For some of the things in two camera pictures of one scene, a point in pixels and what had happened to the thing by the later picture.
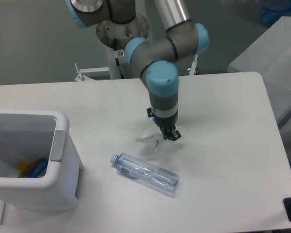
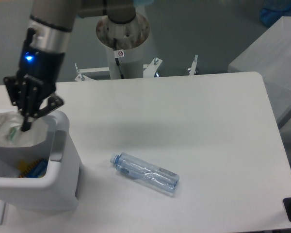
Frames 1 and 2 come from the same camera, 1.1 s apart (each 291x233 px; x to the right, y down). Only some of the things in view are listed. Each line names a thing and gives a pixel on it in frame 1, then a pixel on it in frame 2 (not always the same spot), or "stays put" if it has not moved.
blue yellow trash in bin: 36,169 stays put
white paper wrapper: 155,137 → 5,130
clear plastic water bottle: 150,174 stays put
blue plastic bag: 272,10 stays put
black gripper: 165,124 → 41,63
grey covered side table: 276,56 stays put
